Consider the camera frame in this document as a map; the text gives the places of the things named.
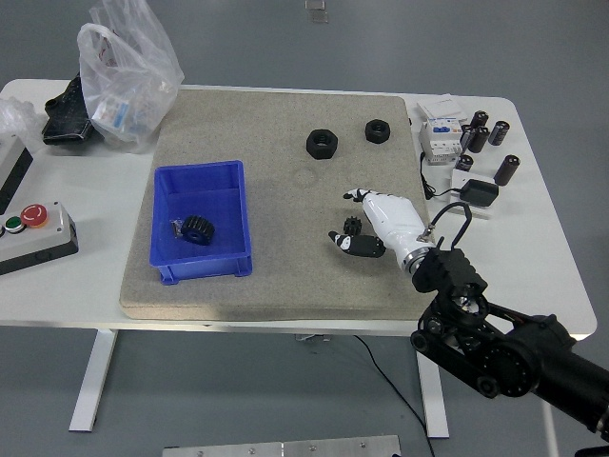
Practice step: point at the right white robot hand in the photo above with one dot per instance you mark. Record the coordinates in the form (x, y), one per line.
(395, 221)

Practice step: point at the small black gear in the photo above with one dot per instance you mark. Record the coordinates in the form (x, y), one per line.
(352, 225)

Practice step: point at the large black gear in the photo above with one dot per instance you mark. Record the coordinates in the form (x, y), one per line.
(197, 231)

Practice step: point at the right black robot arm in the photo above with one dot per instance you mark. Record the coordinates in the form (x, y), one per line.
(452, 271)

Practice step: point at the small black hex nut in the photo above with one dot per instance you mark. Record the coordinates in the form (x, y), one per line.
(378, 130)

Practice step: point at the large black hex nut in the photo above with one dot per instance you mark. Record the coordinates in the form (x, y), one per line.
(322, 144)

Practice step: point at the blue plastic box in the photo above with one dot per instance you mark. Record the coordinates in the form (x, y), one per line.
(204, 200)

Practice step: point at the grey emergency stop button box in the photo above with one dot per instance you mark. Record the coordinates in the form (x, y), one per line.
(33, 243)

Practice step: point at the white card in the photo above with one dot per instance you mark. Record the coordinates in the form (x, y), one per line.
(459, 178)

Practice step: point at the black capacitor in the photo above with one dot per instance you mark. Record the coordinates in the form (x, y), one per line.
(467, 138)
(480, 139)
(506, 169)
(498, 132)
(464, 163)
(479, 118)

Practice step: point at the white circuit breaker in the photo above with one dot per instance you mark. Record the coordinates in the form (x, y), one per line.
(440, 143)

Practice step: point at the black power adapter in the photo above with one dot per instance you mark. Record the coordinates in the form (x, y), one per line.
(480, 192)

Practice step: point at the grey-brown mat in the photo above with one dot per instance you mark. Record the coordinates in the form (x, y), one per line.
(285, 238)

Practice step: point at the white table leg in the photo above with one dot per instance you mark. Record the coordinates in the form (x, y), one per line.
(95, 376)
(430, 390)

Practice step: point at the small clear screw bag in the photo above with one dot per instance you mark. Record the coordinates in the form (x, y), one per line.
(175, 228)

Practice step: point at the floor socket cover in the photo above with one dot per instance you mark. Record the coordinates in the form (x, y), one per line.
(317, 14)

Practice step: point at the silver metal plate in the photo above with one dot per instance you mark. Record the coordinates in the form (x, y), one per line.
(285, 449)

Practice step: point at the clear plastic shopping bag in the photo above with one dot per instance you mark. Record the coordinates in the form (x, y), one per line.
(123, 85)

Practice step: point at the black plastic tool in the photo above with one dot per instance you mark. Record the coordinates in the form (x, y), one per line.
(64, 119)

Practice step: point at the crumpled clear plastic wrap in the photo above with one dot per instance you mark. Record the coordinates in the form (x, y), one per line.
(14, 116)

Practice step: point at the metal table bracket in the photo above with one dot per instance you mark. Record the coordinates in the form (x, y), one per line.
(311, 338)

